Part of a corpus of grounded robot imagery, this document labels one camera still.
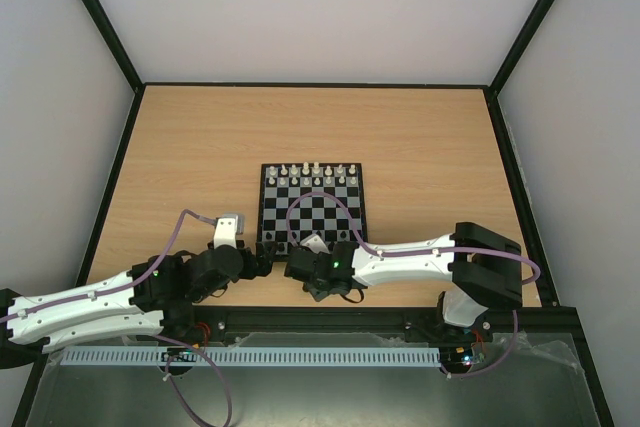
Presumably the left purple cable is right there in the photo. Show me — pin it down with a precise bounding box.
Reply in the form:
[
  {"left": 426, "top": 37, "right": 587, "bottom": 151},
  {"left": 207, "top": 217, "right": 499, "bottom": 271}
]
[{"left": 0, "top": 208, "right": 234, "bottom": 427}]

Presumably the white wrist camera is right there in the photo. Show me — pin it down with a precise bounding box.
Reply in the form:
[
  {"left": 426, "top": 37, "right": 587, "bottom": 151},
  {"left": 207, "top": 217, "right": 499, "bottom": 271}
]
[
  {"left": 300, "top": 234, "right": 330, "bottom": 254},
  {"left": 213, "top": 213, "right": 245, "bottom": 249}
]

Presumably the purple cable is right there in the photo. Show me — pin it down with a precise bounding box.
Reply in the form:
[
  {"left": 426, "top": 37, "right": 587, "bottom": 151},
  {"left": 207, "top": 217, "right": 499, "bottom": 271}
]
[
  {"left": 286, "top": 190, "right": 543, "bottom": 379},
  {"left": 0, "top": 208, "right": 234, "bottom": 427}
]

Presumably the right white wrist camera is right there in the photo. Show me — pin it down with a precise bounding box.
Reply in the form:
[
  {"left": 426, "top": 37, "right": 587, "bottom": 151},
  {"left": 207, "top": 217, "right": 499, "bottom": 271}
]
[{"left": 300, "top": 234, "right": 330, "bottom": 254}]

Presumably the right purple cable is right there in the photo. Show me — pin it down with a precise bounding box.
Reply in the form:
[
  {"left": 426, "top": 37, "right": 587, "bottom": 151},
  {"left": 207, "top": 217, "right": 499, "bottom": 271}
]
[{"left": 286, "top": 190, "right": 543, "bottom": 379}]

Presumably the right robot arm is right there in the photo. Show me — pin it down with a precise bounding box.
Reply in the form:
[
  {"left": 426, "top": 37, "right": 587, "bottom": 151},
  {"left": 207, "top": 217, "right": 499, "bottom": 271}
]
[{"left": 284, "top": 222, "right": 522, "bottom": 339}]

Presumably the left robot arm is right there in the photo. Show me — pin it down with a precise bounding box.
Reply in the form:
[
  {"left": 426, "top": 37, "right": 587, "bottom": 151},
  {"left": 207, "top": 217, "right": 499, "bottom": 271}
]
[{"left": 1, "top": 242, "right": 279, "bottom": 369}]

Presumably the black silver chess board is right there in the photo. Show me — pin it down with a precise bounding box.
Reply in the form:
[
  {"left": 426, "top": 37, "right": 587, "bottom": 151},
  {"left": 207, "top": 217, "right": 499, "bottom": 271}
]
[{"left": 257, "top": 162, "right": 368, "bottom": 261}]

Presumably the grey slotted cable duct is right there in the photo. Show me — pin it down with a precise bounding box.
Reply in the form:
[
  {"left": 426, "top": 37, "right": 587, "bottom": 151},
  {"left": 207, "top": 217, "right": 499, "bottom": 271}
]
[{"left": 54, "top": 346, "right": 441, "bottom": 368}]

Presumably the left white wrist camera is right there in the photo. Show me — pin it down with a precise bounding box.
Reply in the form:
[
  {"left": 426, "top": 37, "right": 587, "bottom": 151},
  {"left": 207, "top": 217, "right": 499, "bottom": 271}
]
[{"left": 213, "top": 213, "right": 245, "bottom": 249}]

